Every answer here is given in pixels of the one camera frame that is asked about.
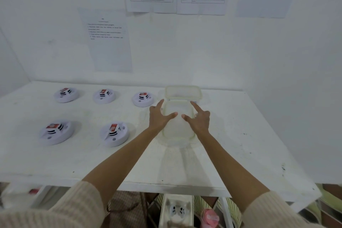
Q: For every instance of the person's right thumb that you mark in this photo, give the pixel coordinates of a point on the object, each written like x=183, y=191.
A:
x=187, y=118

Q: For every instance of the clear plastic container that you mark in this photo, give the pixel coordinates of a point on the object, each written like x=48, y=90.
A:
x=177, y=129

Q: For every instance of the clear plastic lid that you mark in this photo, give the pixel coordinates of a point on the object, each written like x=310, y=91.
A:
x=183, y=92

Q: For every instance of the person's left forearm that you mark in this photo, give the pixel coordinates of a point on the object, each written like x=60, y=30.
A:
x=125, y=161

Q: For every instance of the white text paper sheet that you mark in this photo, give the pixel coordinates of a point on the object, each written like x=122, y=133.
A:
x=109, y=46

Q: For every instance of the white plastic bin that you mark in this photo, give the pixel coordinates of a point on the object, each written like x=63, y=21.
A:
x=175, y=210

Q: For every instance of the cream knit sweater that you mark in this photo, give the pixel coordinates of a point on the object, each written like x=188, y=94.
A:
x=66, y=209

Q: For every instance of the person's right forearm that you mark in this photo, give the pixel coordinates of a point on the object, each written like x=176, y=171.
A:
x=227, y=169

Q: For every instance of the person's left hand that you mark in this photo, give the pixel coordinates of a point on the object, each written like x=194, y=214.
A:
x=157, y=119

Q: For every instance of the brown woven mat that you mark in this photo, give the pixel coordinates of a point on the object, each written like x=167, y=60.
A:
x=125, y=206

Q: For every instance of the person's right hand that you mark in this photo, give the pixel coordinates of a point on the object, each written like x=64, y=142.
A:
x=201, y=122

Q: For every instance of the pink plastic bottle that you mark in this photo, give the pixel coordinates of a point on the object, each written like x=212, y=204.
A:
x=209, y=218

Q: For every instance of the white smoke detector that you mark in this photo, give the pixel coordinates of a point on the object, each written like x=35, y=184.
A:
x=104, y=96
x=143, y=99
x=114, y=133
x=66, y=94
x=56, y=132

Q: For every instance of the person's left thumb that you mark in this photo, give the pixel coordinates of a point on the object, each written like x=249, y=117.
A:
x=171, y=116

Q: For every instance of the green striped panel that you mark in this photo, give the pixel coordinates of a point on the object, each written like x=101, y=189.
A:
x=232, y=209

